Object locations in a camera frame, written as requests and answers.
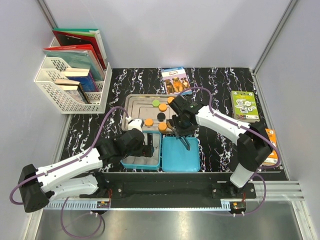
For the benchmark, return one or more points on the white paper cupcake liners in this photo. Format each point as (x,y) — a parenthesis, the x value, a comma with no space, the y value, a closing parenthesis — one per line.
(140,161)

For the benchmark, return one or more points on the black cookie bottom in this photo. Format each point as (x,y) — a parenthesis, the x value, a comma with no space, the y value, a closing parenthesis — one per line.
(170,124)

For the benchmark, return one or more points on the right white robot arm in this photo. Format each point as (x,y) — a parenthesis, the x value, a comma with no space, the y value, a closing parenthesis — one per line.
(252,141)

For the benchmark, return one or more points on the orange cookie bottom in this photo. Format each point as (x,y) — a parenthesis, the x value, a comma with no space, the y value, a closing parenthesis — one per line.
(162,126)

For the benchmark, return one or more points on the dark paperback books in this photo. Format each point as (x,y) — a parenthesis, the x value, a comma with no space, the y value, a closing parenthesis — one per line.
(74,89)

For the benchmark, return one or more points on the steel baking tray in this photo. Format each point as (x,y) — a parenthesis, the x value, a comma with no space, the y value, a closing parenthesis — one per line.
(140,106)

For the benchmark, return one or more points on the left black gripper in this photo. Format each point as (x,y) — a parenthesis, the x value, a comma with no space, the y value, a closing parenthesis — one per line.
(146,150)

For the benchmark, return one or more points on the blue tin lid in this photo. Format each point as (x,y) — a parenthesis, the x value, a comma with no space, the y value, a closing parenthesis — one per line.
(177,159)

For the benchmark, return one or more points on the orange cookie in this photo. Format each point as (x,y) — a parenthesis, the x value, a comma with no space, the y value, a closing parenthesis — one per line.
(170,99)
(162,126)
(149,122)
(162,107)

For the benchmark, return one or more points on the green booklet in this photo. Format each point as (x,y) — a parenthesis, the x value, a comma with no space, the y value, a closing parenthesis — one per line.
(244,106)

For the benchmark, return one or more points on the blue cookie tin box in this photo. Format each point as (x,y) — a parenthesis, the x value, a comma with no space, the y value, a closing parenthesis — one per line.
(156,162)

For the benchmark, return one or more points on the teal and red folders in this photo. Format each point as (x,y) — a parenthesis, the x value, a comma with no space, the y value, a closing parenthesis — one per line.
(78,58)

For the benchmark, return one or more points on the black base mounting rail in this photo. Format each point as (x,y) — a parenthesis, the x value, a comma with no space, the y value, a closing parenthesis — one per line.
(216,185)

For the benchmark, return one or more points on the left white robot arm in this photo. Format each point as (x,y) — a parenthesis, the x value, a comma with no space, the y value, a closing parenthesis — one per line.
(76,176)

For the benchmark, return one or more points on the black cookie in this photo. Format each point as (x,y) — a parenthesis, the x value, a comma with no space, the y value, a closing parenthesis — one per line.
(161,117)
(170,124)

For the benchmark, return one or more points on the green cookie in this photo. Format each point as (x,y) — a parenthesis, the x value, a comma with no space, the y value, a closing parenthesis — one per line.
(155,103)

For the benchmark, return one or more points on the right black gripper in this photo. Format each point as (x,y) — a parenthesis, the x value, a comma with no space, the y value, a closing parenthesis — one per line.
(178,130)

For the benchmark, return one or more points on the green and red folders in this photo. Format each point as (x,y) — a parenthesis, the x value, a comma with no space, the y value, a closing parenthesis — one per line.
(83,36)

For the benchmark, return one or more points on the white file organizer rack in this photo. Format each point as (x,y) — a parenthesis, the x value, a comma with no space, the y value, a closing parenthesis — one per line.
(51,69)

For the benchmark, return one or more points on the blue paperback books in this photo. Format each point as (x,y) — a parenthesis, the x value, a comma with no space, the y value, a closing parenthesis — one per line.
(84,76)

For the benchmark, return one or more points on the dog picture book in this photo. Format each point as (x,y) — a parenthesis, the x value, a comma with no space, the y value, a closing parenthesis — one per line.
(176,81)

